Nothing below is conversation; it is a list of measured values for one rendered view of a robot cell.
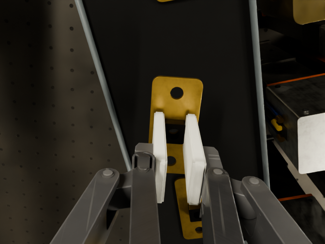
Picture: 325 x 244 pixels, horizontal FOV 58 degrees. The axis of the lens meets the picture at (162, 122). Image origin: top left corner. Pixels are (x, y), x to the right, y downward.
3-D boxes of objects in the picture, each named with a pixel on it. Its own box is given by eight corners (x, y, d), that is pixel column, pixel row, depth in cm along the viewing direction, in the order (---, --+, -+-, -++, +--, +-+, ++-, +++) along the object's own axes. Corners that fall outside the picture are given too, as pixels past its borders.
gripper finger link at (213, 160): (208, 193, 15) (266, 198, 15) (199, 144, 19) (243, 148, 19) (204, 217, 15) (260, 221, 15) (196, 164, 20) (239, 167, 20)
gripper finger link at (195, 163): (193, 162, 16) (207, 163, 16) (186, 113, 22) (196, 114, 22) (187, 205, 17) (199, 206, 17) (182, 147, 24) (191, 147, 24)
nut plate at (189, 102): (190, 172, 25) (192, 180, 24) (146, 169, 25) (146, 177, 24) (203, 78, 22) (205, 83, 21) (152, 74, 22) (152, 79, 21)
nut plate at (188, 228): (216, 234, 34) (218, 242, 32) (184, 237, 34) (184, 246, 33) (210, 173, 30) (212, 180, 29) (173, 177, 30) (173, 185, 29)
